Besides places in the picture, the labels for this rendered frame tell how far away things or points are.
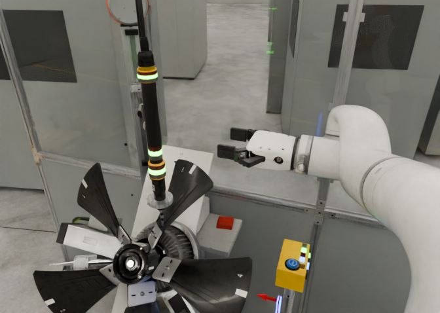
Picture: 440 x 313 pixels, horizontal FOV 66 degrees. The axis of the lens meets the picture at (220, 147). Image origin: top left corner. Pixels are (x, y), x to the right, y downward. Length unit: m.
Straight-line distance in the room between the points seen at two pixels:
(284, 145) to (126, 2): 0.94
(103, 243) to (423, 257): 1.13
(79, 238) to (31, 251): 1.82
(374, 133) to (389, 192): 0.22
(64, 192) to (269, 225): 1.33
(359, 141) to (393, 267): 1.34
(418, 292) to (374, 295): 1.64
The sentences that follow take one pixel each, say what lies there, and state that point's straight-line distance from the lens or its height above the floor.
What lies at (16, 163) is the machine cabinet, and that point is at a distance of 3.80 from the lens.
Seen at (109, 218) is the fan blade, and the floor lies 1.28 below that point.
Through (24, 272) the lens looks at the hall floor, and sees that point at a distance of 3.05.
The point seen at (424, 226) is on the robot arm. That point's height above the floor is 1.79.
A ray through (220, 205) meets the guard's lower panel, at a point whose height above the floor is 0.90.
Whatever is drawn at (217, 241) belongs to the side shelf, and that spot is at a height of 0.86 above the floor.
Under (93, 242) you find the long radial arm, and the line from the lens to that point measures 1.37.
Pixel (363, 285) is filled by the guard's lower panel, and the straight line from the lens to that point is 2.00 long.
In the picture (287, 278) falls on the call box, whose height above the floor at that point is 1.04.
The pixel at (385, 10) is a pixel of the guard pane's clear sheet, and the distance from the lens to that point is 1.38.
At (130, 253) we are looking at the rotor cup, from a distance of 1.10.
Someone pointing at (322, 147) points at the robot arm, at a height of 1.69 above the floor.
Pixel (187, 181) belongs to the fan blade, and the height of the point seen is 1.41.
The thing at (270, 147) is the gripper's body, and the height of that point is 1.67.
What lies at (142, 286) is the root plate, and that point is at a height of 1.13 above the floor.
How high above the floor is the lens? 2.01
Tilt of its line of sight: 28 degrees down
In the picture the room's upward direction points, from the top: straight up
